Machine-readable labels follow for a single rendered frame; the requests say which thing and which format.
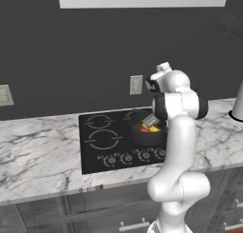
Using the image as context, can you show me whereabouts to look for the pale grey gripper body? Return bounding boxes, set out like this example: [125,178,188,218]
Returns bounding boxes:
[141,113,160,127]

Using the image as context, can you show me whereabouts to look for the grey cupboard door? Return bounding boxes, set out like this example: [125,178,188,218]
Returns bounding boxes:
[16,196,66,233]

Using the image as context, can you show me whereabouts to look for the grey drawer front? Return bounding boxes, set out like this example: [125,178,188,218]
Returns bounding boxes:
[210,168,243,216]
[66,181,161,215]
[205,207,243,233]
[68,205,164,233]

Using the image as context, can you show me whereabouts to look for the white appliance with black base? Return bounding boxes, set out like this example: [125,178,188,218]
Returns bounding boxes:
[228,80,243,124]

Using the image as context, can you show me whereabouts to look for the orange sweet potato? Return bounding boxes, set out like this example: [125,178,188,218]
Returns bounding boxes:
[140,124,154,133]

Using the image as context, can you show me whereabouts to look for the black cooking pot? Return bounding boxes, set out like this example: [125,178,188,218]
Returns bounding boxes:
[127,110,169,147]

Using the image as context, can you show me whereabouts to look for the black hob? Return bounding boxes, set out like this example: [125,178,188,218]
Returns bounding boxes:
[78,107,169,176]

